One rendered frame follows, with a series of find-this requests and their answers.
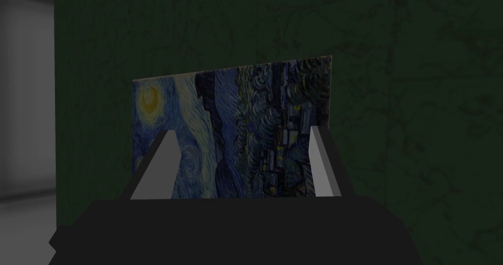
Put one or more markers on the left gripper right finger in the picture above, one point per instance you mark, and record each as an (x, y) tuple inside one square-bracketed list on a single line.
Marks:
[(326, 170)]

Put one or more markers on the blue starry night painting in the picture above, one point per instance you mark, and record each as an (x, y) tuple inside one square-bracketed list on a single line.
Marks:
[(243, 131)]

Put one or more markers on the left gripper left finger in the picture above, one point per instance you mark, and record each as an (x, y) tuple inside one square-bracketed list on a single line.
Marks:
[(155, 174)]

